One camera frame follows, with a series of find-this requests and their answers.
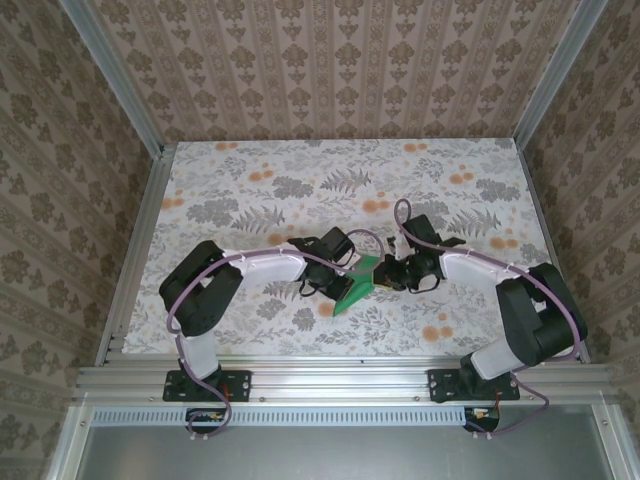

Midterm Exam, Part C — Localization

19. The grey sheet metal panel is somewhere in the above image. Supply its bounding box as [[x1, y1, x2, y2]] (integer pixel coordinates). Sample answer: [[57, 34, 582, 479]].
[[74, 404, 617, 480]]

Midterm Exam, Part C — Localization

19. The floral table cover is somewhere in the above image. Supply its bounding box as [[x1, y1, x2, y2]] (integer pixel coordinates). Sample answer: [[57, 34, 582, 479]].
[[121, 139, 582, 359]]

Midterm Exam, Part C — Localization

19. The black connector board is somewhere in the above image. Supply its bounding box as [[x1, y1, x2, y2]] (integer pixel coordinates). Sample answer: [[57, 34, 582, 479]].
[[184, 407, 227, 435], [463, 407, 502, 434]]

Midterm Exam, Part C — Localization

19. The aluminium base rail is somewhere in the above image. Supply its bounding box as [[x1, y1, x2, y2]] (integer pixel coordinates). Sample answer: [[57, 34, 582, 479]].
[[71, 353, 620, 406]]

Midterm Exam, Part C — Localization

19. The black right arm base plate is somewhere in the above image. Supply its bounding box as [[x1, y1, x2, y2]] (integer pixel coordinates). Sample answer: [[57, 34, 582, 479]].
[[428, 368, 521, 405]]

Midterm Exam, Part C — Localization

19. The grey slotted cable duct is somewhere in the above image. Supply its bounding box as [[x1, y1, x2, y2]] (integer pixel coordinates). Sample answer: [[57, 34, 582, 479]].
[[91, 404, 471, 427]]

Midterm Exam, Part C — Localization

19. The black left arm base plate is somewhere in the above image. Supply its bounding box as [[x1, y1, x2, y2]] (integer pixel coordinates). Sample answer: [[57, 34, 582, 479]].
[[162, 368, 253, 404]]

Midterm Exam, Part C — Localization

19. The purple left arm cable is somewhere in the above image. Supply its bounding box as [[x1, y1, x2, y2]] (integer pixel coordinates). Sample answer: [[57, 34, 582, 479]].
[[167, 228, 386, 444]]

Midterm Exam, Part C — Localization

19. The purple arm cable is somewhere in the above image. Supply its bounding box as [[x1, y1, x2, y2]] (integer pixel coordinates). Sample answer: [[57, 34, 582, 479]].
[[392, 198, 588, 444], [167, 228, 386, 444]]

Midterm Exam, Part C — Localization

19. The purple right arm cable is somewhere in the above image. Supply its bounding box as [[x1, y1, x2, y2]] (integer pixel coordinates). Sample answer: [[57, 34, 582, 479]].
[[392, 198, 588, 444]]

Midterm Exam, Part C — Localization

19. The aluminium side rail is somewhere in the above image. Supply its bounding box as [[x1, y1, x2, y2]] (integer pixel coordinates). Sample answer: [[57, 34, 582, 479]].
[[94, 143, 177, 369]]

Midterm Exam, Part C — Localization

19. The aluminium upright post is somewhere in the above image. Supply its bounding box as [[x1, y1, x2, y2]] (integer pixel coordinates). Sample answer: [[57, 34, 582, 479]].
[[62, 0, 167, 157], [512, 0, 599, 147]]

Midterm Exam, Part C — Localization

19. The aluminium frame bar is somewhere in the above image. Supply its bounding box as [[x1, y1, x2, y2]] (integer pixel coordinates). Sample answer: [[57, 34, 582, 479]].
[[46, 404, 96, 480], [591, 403, 632, 480]]

